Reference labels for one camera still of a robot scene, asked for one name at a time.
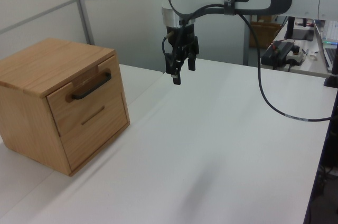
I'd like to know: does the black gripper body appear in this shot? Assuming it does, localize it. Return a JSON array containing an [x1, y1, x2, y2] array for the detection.
[[166, 22, 200, 54]]

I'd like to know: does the black drawer handle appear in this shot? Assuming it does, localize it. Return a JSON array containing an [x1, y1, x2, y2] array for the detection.
[[70, 68, 112, 101]]

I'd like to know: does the wooden drawer with black handle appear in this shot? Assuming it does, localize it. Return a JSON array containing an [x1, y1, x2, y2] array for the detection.
[[46, 54, 124, 138]]

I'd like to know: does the wooden drawer with slot grip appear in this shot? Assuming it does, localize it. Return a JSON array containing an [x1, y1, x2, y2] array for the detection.
[[59, 91, 131, 177]]

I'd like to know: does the brown cardboard box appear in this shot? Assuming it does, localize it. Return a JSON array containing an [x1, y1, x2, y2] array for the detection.
[[249, 20, 283, 49]]

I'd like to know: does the black power supply box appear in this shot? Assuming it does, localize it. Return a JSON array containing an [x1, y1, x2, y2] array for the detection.
[[260, 41, 294, 67]]

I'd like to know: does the black monitor stand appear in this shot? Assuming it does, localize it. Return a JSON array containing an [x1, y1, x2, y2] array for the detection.
[[284, 16, 297, 41]]

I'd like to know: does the red emergency stop button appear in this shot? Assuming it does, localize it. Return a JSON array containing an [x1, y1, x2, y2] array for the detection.
[[284, 45, 307, 67]]

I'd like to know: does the white side desk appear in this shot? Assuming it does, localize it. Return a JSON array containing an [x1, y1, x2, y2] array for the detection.
[[260, 20, 334, 79]]

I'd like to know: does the silver laptop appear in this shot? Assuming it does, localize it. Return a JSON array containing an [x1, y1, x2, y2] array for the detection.
[[313, 19, 338, 73]]

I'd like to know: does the wooden cabinet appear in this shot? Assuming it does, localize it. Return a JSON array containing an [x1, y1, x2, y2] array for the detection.
[[0, 38, 131, 178]]

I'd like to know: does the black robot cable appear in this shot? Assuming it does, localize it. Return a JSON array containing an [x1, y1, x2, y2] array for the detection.
[[161, 3, 334, 123]]

